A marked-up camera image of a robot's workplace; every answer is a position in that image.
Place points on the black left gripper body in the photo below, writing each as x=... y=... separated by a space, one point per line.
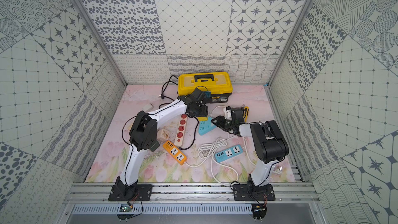
x=201 y=112

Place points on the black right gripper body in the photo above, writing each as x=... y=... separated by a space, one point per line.
x=226 y=124

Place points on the cream power strip red sockets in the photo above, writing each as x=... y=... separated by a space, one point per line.
x=181 y=130

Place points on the teal USB power strip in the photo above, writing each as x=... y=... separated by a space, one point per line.
x=228 y=153

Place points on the pink cube socket adapter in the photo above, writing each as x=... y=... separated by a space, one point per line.
x=163 y=135

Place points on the white charger adapter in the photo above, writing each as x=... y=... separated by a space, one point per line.
x=148 y=107

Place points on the orange USB power strip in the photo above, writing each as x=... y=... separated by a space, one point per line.
x=175 y=152

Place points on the dark green dragon cube adapter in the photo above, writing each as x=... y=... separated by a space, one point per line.
x=154 y=146

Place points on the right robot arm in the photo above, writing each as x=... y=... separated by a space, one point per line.
x=270 y=145

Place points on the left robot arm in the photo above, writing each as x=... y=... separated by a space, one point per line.
x=143 y=133

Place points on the white plug on mat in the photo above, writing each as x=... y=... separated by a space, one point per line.
x=277 y=170

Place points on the yellow utility knife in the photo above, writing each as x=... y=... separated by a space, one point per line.
x=245 y=115

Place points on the teal round-end power strip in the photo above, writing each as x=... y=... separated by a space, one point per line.
x=206 y=126

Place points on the yellow black toolbox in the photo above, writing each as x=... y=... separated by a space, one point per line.
x=217 y=86

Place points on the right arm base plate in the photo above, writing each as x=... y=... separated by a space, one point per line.
x=245 y=192

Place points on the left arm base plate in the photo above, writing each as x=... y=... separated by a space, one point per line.
x=120 y=192

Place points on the aluminium mounting rail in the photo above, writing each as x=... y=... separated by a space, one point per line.
x=96 y=193

